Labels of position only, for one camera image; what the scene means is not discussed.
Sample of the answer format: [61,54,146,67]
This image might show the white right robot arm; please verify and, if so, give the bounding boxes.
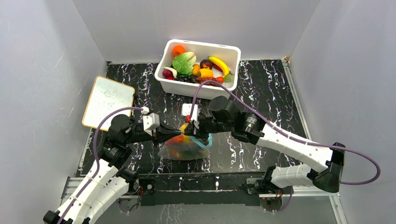
[181,96,344,194]

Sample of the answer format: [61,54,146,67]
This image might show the toy green cabbage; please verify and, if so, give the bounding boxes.
[172,52,196,75]

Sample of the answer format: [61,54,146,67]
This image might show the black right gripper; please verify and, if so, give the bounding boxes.
[184,114,233,140]

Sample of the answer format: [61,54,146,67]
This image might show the toy yellow banana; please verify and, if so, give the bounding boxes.
[208,56,231,77]

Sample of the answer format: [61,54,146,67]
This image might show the toy yellow pepper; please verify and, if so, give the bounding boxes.
[198,68,214,78]

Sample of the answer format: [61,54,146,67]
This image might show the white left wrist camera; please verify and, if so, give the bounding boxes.
[142,113,160,137]

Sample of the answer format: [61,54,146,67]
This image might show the toy red chili pepper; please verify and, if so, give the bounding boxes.
[212,64,223,72]

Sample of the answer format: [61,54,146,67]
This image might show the white board wooden frame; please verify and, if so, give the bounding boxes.
[82,76,135,129]

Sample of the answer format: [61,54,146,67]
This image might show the white plastic food bin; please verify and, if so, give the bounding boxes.
[155,39,241,99]

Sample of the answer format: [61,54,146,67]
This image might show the toy purple onion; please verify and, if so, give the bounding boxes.
[162,67,178,80]

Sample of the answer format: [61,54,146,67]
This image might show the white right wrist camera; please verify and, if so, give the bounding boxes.
[181,103,199,122]

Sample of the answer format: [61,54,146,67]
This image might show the toy yellow pear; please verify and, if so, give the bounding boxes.
[179,123,191,142]

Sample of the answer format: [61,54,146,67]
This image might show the toy red grapes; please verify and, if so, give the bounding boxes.
[194,77,222,87]

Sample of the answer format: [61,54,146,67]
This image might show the clear zip top bag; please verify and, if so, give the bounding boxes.
[157,134,213,161]

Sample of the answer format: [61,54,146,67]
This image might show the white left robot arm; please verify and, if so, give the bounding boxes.
[43,113,181,224]

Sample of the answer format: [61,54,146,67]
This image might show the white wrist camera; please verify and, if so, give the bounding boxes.
[142,113,160,137]
[181,103,199,122]

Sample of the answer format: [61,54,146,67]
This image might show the toy red tomato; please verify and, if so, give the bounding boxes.
[165,135,184,145]

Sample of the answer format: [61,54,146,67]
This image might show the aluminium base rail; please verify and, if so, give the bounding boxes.
[60,175,341,205]

